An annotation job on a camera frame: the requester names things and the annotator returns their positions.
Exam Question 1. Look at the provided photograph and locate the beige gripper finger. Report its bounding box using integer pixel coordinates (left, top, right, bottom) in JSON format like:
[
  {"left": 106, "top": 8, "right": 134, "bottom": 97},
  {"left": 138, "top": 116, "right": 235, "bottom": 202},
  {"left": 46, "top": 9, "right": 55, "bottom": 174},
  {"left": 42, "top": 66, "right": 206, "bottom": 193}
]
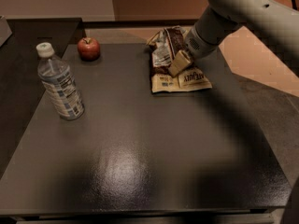
[{"left": 168, "top": 49, "right": 192, "bottom": 77}]

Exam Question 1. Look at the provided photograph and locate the brown chip bag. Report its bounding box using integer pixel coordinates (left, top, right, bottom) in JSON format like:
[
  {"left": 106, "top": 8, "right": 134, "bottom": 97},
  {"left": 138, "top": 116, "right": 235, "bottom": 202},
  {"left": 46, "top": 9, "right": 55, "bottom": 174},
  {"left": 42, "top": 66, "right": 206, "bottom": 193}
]
[{"left": 147, "top": 26, "right": 212, "bottom": 93}]

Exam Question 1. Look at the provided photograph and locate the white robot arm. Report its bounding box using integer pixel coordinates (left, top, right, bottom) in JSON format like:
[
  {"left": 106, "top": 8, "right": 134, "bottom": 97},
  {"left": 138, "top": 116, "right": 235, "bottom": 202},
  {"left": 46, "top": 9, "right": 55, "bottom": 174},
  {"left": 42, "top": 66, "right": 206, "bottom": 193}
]
[{"left": 183, "top": 0, "right": 299, "bottom": 74}]

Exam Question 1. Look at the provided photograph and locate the clear plastic water bottle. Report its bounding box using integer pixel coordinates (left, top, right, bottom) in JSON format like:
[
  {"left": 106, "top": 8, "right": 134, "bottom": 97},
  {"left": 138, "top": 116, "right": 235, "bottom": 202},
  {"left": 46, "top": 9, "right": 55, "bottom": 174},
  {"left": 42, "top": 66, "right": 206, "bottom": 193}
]
[{"left": 36, "top": 42, "right": 84, "bottom": 120}]

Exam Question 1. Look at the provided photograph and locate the red apple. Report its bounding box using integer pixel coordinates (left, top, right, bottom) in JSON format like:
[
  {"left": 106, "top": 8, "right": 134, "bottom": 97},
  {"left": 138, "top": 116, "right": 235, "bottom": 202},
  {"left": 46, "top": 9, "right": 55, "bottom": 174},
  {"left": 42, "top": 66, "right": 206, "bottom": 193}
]
[{"left": 77, "top": 37, "right": 101, "bottom": 61}]

